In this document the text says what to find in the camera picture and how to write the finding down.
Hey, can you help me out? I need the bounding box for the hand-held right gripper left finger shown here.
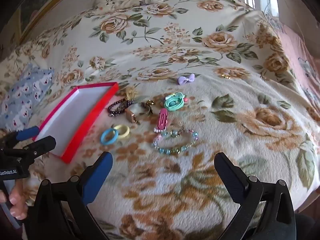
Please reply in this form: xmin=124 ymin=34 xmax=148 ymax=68
xmin=26 ymin=151 xmax=114 ymax=240

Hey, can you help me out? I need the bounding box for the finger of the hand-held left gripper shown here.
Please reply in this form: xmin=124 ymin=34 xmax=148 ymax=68
xmin=0 ymin=126 xmax=40 ymax=151
xmin=0 ymin=135 xmax=57 ymax=167

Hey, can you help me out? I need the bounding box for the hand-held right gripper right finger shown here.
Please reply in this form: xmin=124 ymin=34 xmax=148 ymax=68
xmin=214 ymin=152 xmax=304 ymax=240

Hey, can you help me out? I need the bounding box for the blue hair tie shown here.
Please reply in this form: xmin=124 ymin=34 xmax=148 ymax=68
xmin=100 ymin=128 xmax=119 ymax=145

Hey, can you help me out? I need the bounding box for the red cardboard box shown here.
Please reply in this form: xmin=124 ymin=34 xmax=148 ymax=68
xmin=32 ymin=82 xmax=119 ymax=164

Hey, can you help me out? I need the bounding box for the yellow hair tie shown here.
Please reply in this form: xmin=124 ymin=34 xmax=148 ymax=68
xmin=114 ymin=124 xmax=130 ymax=140

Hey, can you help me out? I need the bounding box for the pastel glass bead bracelet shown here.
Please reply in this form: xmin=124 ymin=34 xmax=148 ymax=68
xmin=153 ymin=122 xmax=199 ymax=155

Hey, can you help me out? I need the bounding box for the mesh band wristwatch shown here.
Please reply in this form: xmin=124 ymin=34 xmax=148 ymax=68
xmin=125 ymin=104 xmax=143 ymax=125

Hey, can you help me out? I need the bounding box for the pink hair clip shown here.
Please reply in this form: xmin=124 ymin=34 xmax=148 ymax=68
xmin=154 ymin=108 xmax=168 ymax=133

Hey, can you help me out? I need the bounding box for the yellow hair claw clip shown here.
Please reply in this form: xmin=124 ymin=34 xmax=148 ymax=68
xmin=125 ymin=87 xmax=139 ymax=100

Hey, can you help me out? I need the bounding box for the green hair tie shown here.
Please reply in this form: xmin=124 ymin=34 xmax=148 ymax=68
xmin=164 ymin=92 xmax=188 ymax=111

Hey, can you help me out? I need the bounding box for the purple bow hair clip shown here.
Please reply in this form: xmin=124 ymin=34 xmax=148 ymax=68
xmin=177 ymin=74 xmax=196 ymax=85

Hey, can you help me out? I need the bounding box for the person's left hand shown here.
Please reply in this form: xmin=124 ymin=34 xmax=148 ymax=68
xmin=0 ymin=179 xmax=28 ymax=219

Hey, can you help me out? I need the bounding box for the rose print fleece blanket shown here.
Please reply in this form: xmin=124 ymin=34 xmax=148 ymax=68
xmin=22 ymin=72 xmax=320 ymax=240

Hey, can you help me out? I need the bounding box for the blue bear print pillow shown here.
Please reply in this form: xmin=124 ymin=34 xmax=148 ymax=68
xmin=0 ymin=64 xmax=55 ymax=133

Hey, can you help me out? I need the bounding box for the pink cloth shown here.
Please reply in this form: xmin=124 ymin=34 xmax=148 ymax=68
xmin=275 ymin=21 xmax=320 ymax=120

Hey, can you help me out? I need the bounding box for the cream floral bed sheet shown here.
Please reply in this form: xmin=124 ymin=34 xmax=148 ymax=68
xmin=0 ymin=0 xmax=313 ymax=100

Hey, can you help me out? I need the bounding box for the dark bead bracelet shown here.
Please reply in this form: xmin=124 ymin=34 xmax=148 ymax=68
xmin=107 ymin=99 xmax=135 ymax=117

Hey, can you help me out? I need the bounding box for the metal chain bracelet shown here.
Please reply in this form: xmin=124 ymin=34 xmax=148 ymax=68
xmin=140 ymin=99 xmax=155 ymax=115

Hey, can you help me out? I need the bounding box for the framed wall picture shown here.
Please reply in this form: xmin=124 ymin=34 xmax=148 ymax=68
xmin=17 ymin=0 xmax=100 ymax=43

